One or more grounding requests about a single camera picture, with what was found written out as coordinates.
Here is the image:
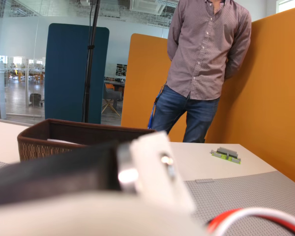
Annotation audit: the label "small orange partition panel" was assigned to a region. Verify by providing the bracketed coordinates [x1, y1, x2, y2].
[120, 33, 188, 143]

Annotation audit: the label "blue partition panel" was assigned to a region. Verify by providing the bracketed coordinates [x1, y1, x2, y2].
[44, 23, 110, 125]

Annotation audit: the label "grey office chair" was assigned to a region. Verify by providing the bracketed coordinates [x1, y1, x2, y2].
[101, 82, 123, 117]

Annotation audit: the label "grey studded baseplate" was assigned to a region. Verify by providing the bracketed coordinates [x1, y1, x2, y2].
[0, 158, 295, 236]

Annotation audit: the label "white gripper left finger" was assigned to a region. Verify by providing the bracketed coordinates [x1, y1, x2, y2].
[0, 190, 208, 236]

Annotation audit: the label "person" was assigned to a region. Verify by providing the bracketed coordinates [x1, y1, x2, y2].
[151, 0, 252, 144]

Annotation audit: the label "large orange partition panel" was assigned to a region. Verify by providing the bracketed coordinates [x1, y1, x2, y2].
[205, 4, 295, 189]

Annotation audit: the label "red white arm wires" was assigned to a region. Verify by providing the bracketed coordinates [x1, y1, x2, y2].
[206, 207, 295, 236]

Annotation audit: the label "ceiling air conditioner unit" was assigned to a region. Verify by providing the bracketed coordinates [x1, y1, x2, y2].
[129, 0, 179, 16]

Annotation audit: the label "office desk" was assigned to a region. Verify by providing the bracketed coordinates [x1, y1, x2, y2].
[104, 75, 126, 92]

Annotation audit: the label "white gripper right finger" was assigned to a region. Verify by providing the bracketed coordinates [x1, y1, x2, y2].
[117, 131, 196, 214]

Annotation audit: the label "brown woven bin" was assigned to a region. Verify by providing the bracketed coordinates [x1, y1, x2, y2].
[17, 118, 157, 162]

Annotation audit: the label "black tripod pole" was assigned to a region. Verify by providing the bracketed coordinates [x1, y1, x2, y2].
[81, 0, 101, 123]

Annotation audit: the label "green grey brick model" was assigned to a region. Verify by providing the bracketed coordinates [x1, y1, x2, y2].
[210, 147, 242, 165]

